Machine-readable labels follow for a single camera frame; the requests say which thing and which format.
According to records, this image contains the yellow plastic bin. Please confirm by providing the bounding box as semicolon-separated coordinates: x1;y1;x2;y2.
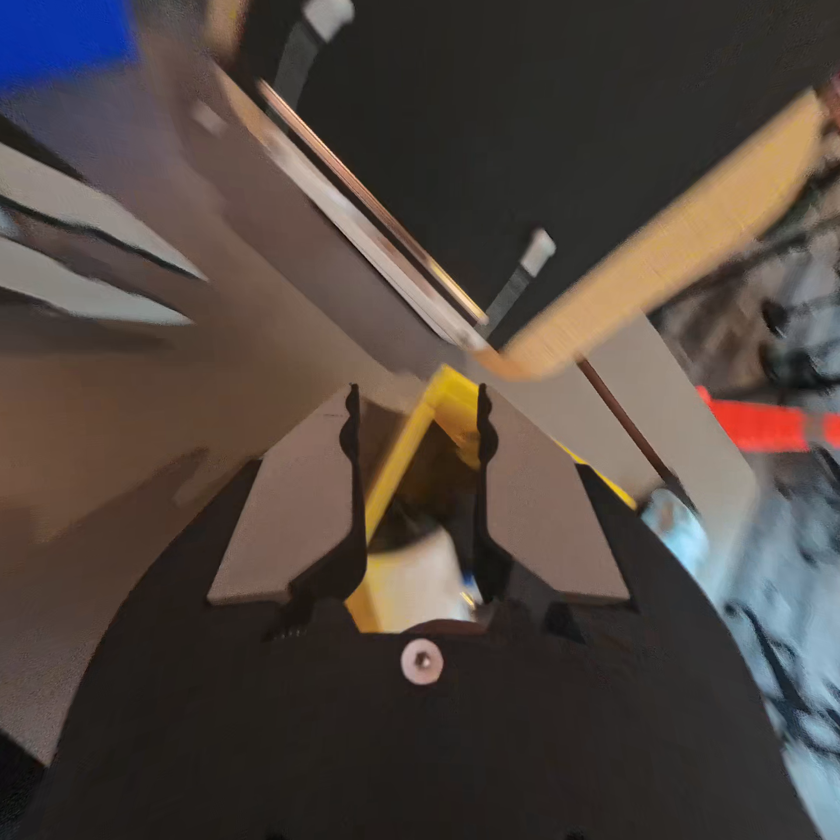
344;364;637;634

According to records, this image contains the black board with wooden edge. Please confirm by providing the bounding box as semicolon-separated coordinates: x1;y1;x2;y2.
151;0;840;592

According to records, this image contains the blue plastic bin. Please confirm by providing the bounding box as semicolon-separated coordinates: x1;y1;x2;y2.
0;0;140;93

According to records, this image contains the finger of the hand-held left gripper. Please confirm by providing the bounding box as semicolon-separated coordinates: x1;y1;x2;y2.
0;236;198;327
0;141;210;283

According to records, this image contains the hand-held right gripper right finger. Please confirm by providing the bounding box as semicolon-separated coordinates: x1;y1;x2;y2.
472;384;634;605

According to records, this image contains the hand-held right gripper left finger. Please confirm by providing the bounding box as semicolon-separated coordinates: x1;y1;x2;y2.
207;384;368;608

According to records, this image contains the red strip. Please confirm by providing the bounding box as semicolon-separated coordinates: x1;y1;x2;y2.
696;386;840;454

